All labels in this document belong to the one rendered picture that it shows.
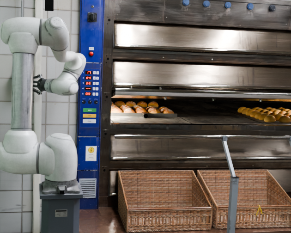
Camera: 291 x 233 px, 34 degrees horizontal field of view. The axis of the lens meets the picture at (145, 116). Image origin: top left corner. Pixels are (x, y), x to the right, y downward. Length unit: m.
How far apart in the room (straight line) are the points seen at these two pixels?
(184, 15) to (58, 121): 1.14
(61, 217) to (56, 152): 0.32
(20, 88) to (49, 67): 0.91
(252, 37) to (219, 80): 0.40
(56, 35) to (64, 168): 0.64
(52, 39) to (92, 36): 0.89
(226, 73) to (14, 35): 1.69
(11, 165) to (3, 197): 1.09
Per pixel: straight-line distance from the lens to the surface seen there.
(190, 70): 3.43
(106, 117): 3.32
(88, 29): 3.24
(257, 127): 3.65
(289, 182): 3.87
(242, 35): 3.56
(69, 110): 3.29
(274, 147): 3.75
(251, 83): 3.57
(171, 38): 3.37
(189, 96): 3.27
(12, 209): 3.45
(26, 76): 2.38
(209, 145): 3.54
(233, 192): 3.01
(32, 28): 2.38
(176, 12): 3.40
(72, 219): 2.40
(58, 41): 2.39
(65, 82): 2.85
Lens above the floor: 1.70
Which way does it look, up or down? 8 degrees down
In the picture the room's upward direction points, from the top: 2 degrees clockwise
